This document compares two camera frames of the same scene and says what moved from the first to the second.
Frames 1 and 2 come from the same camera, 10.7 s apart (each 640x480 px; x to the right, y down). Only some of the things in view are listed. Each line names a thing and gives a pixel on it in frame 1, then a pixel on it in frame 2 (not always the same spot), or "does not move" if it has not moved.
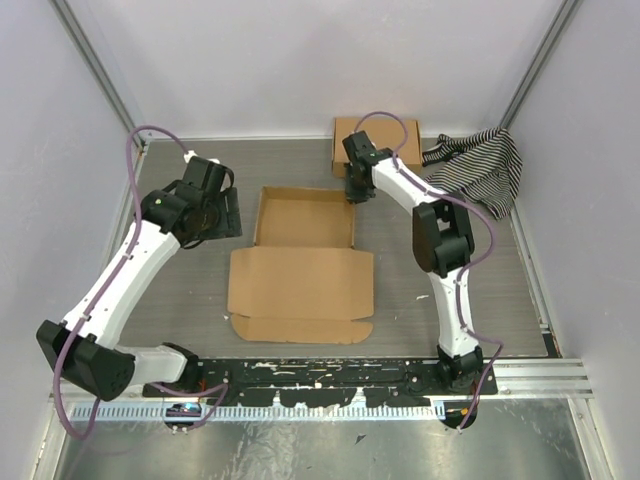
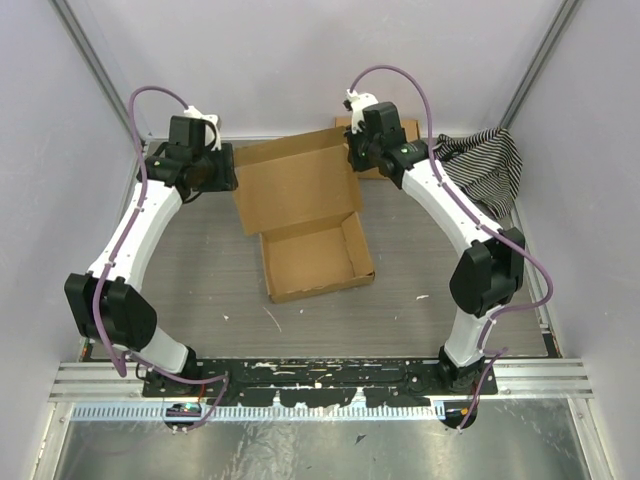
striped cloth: [484, 166] does not move
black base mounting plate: [320, 382] does not move
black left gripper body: [222, 220] → [216, 170]
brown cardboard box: [303, 281] → [301, 193]
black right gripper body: [357, 190] → [361, 150]
